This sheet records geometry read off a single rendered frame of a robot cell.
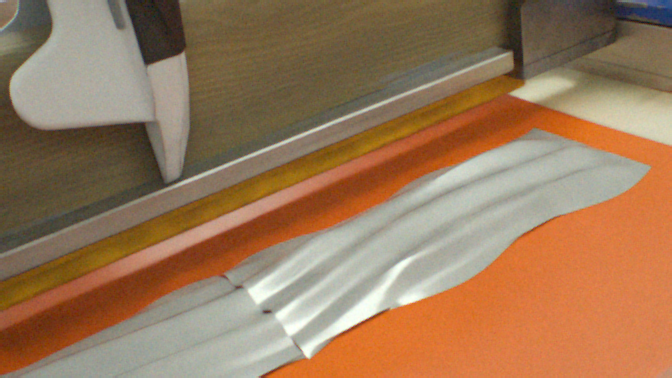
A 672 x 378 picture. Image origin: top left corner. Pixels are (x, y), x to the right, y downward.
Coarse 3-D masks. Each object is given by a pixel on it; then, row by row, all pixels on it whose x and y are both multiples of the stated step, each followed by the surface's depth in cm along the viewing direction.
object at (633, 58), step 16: (624, 32) 41; (640, 32) 40; (656, 32) 39; (608, 48) 42; (624, 48) 41; (640, 48) 41; (656, 48) 40; (576, 64) 45; (592, 64) 44; (608, 64) 43; (624, 64) 42; (640, 64) 41; (656, 64) 40; (624, 80) 42; (640, 80) 41; (656, 80) 41
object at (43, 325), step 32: (160, 256) 33; (192, 256) 33; (64, 288) 32; (96, 288) 32; (128, 288) 31; (160, 288) 31; (0, 320) 31; (32, 320) 30; (64, 320) 30; (96, 320) 30; (0, 352) 29; (32, 352) 28
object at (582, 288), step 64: (448, 128) 40; (512, 128) 39; (576, 128) 38; (320, 192) 36; (384, 192) 35; (640, 192) 32; (512, 256) 29; (576, 256) 28; (640, 256) 28; (384, 320) 27; (448, 320) 26; (512, 320) 26; (576, 320) 25; (640, 320) 25
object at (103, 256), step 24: (480, 96) 41; (408, 120) 38; (432, 120) 39; (360, 144) 37; (384, 144) 38; (312, 168) 36; (240, 192) 34; (264, 192) 35; (192, 216) 33; (216, 216) 34; (120, 240) 32; (144, 240) 32; (72, 264) 31; (96, 264) 32; (24, 288) 30; (48, 288) 31
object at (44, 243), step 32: (448, 64) 37; (480, 64) 37; (512, 64) 38; (384, 96) 35; (416, 96) 35; (448, 96) 36; (288, 128) 33; (320, 128) 33; (352, 128) 34; (224, 160) 31; (256, 160) 31; (288, 160) 32; (128, 192) 30; (160, 192) 30; (192, 192) 30; (64, 224) 28; (96, 224) 28; (128, 224) 29; (0, 256) 27; (32, 256) 27; (64, 256) 28
